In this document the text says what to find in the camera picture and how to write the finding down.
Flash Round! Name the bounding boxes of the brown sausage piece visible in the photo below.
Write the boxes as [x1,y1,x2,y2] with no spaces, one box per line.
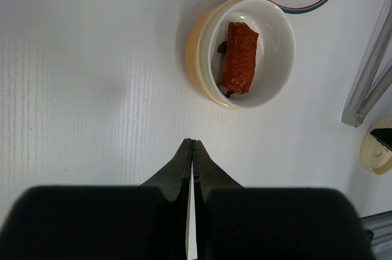
[221,22,259,94]

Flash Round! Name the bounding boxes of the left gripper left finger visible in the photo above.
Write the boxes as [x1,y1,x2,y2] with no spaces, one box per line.
[140,139,192,259]

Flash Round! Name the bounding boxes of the aluminium front rail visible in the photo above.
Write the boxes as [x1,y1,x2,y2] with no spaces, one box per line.
[361,211,391,248]

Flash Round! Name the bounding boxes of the dark red meat piece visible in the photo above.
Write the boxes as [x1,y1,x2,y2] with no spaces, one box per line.
[217,41,233,98]

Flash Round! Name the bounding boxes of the metal food tongs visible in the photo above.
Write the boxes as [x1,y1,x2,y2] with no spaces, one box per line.
[341,0,391,128]

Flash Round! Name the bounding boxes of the round beige box lid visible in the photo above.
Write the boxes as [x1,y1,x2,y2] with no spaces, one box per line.
[360,118,391,175]

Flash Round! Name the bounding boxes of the round beige lunch box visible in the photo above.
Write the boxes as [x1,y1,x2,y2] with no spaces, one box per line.
[185,0,295,110]

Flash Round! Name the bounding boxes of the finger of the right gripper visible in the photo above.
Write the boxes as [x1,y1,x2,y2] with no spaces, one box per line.
[370,128,392,150]

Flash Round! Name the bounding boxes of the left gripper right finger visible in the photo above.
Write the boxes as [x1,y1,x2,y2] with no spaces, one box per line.
[192,140,243,259]

